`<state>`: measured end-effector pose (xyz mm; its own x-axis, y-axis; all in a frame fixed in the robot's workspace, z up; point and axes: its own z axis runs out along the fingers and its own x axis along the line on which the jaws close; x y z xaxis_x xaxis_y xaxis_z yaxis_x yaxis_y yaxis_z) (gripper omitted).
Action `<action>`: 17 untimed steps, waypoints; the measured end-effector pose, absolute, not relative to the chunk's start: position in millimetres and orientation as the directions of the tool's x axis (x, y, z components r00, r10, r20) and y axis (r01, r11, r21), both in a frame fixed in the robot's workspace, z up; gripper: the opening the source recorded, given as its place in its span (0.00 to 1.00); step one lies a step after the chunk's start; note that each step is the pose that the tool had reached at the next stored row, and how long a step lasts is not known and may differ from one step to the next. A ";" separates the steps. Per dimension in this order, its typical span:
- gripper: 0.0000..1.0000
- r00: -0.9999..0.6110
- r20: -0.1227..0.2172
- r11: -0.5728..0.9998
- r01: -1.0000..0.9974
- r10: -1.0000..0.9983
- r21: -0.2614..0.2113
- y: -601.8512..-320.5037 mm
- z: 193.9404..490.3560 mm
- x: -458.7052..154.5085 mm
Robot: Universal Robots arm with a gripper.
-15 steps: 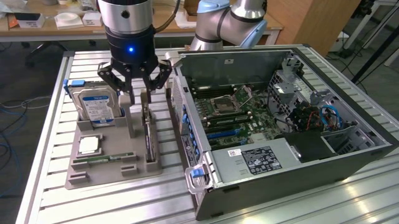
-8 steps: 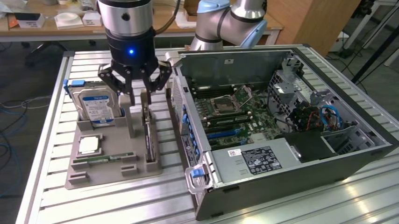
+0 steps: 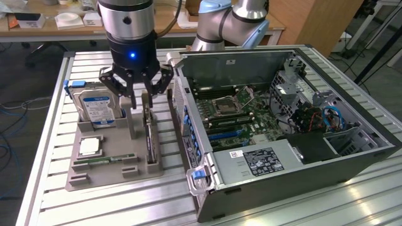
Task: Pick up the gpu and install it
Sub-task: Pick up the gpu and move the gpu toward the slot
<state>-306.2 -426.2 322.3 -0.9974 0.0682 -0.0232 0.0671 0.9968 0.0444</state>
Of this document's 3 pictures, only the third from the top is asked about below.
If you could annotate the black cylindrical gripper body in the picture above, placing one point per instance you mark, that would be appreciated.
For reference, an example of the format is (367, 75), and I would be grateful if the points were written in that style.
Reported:
(132, 51)

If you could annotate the graphics card with metal bracket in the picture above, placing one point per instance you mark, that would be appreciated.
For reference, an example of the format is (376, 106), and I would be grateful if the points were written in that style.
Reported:
(149, 127)

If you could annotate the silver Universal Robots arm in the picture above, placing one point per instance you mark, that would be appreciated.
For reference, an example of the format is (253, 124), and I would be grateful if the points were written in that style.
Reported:
(126, 14)

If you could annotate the hard disk in blue caddy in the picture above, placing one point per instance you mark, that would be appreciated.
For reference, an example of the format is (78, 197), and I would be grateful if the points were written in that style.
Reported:
(98, 108)

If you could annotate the plain white box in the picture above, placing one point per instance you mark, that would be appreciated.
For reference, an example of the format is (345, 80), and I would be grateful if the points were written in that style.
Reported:
(94, 20)

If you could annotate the flat white box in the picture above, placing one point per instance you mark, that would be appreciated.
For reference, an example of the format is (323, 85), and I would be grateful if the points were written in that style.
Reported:
(188, 22)

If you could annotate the CPU socket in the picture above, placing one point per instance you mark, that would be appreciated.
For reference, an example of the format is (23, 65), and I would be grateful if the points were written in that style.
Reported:
(225, 106)

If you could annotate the white box with round dish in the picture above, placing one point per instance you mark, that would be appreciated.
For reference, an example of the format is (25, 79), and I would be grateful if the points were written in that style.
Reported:
(69, 21)

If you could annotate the metal socket cover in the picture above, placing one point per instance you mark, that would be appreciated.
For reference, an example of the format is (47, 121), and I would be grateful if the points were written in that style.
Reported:
(246, 97)

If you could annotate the black office chair base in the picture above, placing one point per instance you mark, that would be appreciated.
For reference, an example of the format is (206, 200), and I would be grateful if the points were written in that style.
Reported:
(38, 50)

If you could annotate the wooden desk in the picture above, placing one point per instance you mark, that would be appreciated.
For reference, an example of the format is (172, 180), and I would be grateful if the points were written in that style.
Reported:
(47, 33)

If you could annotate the black labelled RAM stick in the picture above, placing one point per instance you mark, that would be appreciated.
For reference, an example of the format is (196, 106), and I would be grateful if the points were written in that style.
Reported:
(233, 122)

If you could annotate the silver CPU chip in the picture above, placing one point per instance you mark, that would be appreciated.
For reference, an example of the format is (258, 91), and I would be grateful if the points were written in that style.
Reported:
(90, 147)

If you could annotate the blue expansion slot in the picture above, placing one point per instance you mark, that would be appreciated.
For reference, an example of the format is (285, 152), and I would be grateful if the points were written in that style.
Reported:
(226, 136)

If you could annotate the green RAM stick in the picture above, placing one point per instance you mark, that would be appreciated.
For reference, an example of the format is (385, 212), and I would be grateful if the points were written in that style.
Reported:
(101, 160)

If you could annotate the green Dell motherboard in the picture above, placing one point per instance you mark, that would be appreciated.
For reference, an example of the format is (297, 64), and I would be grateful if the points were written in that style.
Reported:
(264, 110)

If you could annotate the white box with black lid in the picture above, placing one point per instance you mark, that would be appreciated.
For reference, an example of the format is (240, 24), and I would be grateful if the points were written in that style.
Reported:
(31, 20)

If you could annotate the grey plastic parts rack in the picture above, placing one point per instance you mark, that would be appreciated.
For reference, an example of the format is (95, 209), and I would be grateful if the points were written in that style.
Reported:
(113, 171)

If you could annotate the silver chipset heatsink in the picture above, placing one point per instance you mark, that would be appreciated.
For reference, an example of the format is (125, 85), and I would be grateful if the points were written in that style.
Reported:
(260, 139)

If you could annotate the silver metal drive cage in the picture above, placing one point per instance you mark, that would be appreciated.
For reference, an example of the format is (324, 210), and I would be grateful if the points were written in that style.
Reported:
(289, 91)

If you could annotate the grey power supply unit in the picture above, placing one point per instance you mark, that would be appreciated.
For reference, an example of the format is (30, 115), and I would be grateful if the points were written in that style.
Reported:
(238, 160)

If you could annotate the wooden cabinet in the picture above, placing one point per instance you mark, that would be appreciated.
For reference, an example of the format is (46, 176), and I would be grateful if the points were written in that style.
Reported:
(314, 23)

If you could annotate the black plastic shroud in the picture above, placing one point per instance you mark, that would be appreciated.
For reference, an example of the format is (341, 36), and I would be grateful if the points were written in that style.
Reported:
(310, 146)

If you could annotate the open black PC case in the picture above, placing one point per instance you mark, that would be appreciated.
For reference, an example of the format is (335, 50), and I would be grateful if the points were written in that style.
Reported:
(282, 195)

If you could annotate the grey disk bay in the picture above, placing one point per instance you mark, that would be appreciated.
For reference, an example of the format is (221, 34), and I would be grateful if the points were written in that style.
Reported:
(345, 141)

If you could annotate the black slanted stand pole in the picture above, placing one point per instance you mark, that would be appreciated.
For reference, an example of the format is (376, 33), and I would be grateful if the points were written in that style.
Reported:
(373, 51)

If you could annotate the white table frame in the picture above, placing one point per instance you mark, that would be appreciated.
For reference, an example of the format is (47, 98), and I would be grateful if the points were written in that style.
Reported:
(361, 23)

